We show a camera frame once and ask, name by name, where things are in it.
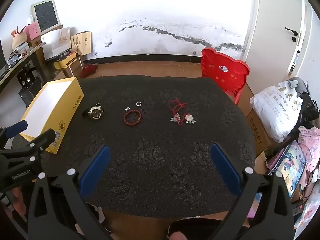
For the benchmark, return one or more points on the yellow cardboard box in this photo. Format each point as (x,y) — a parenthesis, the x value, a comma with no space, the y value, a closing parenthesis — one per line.
(67,105)

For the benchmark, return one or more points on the colourful printed toy box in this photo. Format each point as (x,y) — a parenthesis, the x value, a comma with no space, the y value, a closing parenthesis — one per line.
(290,165)

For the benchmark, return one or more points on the white framed monitor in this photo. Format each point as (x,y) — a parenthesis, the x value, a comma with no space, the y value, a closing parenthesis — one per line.
(46,15)

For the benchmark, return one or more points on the pink gift box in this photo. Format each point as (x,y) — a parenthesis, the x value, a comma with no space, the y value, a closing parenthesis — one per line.
(33,30)

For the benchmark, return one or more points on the pink flat box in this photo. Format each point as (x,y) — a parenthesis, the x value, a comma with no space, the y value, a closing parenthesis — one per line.
(275,160)

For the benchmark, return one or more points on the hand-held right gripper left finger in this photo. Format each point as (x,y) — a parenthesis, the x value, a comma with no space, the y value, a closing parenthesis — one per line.
(96,167)

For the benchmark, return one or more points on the white printed plastic bag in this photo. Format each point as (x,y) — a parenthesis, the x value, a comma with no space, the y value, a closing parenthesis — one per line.
(275,110)

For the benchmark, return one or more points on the brown paper shopping bag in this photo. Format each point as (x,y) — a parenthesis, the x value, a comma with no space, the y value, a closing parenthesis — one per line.
(83,42)

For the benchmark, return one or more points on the person's left forearm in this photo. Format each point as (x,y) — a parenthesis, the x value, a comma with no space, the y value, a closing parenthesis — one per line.
(18,200)

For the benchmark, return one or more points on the beige handbag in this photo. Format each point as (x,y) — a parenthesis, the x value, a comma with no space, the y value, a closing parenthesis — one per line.
(20,38)

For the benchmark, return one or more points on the white paper shopping bag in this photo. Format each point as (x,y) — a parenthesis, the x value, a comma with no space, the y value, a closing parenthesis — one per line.
(56,42)

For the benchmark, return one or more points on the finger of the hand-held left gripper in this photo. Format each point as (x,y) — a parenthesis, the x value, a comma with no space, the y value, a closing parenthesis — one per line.
(43,137)
(15,128)

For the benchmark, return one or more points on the pink printed packet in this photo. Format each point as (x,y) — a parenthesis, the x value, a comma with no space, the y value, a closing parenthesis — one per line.
(310,145)

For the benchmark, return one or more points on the dark red cloth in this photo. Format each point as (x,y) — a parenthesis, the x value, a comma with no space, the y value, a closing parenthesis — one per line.
(88,71)

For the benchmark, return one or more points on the brown cardboard box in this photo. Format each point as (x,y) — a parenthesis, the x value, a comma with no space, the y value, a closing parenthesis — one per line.
(255,130)

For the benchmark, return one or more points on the white door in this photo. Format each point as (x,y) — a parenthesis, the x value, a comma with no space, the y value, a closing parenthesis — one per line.
(275,17)

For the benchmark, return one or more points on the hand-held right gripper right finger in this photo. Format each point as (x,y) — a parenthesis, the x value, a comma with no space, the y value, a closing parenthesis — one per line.
(225,170)

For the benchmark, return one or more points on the red plastic chair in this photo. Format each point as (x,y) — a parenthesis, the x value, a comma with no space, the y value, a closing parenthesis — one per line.
(220,60)

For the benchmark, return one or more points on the black floral patterned tablecloth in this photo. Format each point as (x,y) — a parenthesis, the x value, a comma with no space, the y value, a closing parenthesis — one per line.
(155,142)

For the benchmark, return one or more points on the black speaker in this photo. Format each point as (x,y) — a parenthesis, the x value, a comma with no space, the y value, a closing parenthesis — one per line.
(25,76)

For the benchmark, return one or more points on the black desk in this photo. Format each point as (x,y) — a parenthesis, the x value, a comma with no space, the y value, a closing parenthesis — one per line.
(22,60)

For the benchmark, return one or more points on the yellow lidded box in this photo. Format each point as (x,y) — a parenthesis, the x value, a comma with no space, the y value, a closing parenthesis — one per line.
(67,61)

